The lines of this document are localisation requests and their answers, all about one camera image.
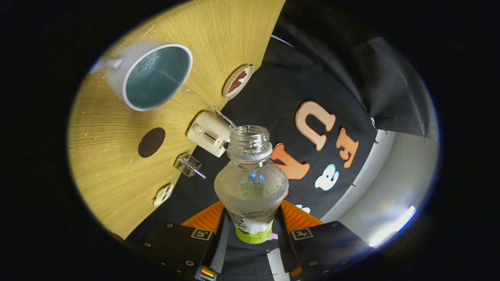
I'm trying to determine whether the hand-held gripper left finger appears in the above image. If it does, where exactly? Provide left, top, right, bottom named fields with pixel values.
left=127, top=201, right=227, bottom=281

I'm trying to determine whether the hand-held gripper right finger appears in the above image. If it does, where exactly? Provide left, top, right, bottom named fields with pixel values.
left=279, top=200, right=371, bottom=279

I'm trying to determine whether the clear juice bottle green label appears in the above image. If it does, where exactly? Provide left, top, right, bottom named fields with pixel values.
left=214, top=125, right=289, bottom=244

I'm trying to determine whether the dark brown round coaster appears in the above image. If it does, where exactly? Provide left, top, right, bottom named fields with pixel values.
left=137, top=127, right=166, bottom=158

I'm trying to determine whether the white cup blue inside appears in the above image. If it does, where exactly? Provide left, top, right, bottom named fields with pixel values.
left=89, top=40, right=193, bottom=112

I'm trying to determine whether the white divided dish with beans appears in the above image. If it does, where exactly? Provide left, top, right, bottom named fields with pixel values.
left=153, top=183, right=174, bottom=207

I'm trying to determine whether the white toaster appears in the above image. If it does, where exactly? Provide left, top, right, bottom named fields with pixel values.
left=187, top=111, right=232, bottom=158

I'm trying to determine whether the white round plate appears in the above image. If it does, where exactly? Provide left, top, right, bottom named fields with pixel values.
left=222, top=65, right=254, bottom=101

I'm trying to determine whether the wooden table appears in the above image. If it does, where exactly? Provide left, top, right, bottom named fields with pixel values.
left=67, top=0, right=286, bottom=239

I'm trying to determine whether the metal wire utensil holder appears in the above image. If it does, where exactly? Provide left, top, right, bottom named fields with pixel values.
left=174, top=155, right=202, bottom=178

